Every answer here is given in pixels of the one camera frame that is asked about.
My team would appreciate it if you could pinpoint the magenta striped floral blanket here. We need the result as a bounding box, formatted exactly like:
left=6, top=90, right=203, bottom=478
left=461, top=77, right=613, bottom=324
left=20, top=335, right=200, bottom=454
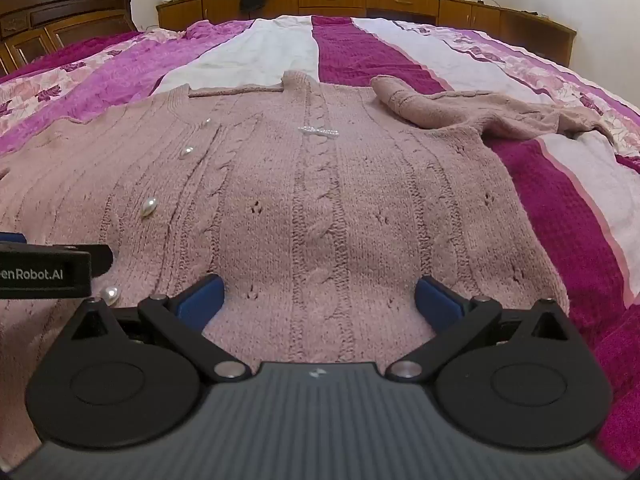
left=0, top=15, right=640, bottom=476

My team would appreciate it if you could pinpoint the long wooden cabinet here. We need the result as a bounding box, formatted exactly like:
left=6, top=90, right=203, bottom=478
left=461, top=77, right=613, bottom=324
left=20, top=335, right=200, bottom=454
left=156, top=0, right=579, bottom=69

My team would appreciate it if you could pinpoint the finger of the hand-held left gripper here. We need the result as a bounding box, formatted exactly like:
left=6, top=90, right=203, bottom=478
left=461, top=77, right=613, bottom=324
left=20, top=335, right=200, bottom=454
left=0, top=232, right=114, bottom=277

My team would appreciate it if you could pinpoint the pink knit sweater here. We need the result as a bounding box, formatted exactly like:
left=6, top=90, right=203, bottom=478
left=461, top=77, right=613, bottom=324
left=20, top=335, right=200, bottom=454
left=0, top=71, right=617, bottom=463

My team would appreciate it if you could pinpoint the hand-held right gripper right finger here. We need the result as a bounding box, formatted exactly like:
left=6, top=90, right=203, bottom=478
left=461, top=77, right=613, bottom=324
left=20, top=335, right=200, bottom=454
left=385, top=275, right=574, bottom=382

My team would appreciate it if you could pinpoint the dark wooden headboard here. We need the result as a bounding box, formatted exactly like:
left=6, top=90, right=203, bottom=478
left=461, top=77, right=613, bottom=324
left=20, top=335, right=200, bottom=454
left=0, top=0, right=139, bottom=79

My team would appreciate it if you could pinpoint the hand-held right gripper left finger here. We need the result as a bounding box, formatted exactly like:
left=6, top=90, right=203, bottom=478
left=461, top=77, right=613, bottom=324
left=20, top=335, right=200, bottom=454
left=65, top=274, right=252, bottom=382

